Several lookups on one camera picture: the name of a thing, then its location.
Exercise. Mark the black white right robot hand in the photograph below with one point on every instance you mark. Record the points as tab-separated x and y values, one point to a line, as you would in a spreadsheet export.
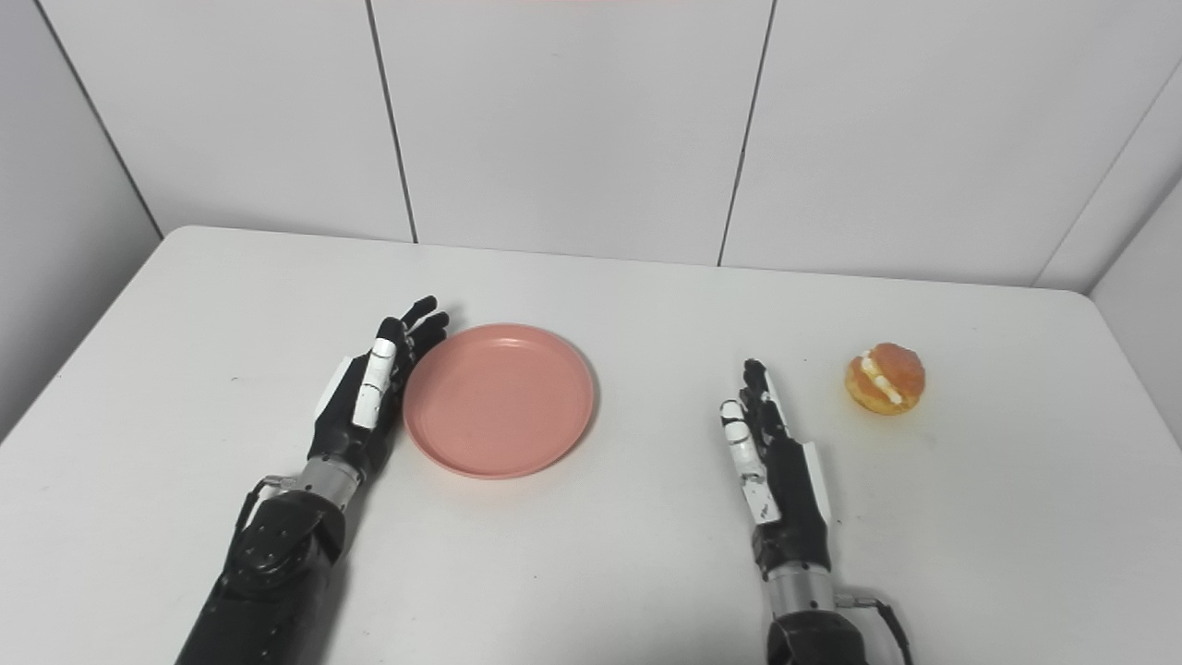
785	480

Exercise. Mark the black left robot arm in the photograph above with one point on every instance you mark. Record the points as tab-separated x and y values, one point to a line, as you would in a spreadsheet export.
268	573

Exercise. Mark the cream puff pastry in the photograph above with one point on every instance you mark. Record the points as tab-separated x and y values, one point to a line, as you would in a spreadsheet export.
886	379

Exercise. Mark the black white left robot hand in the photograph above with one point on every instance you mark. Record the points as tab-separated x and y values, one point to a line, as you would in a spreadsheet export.
355	416

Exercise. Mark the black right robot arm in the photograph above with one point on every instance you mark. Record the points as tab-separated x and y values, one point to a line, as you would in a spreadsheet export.
813	623

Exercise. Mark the pink round plate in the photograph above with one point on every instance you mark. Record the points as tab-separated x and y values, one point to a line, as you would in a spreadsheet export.
499	400

